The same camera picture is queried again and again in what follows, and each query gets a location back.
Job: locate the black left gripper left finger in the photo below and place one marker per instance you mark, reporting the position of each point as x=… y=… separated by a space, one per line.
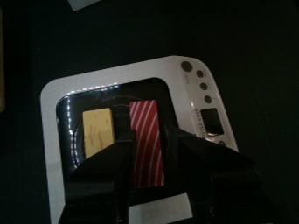
x=98 y=180

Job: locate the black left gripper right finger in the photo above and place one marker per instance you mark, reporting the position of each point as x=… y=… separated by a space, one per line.
x=225 y=180

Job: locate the red striped sushi rice block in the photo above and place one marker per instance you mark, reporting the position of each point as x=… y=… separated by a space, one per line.
x=146 y=145

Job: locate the yellow sushi rice block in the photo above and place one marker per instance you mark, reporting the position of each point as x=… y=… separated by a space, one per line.
x=97 y=131

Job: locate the white toy induction cooktop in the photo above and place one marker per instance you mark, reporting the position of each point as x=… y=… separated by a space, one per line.
x=49 y=140

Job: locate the white paper sheet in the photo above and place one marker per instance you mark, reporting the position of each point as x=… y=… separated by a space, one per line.
x=81 y=3

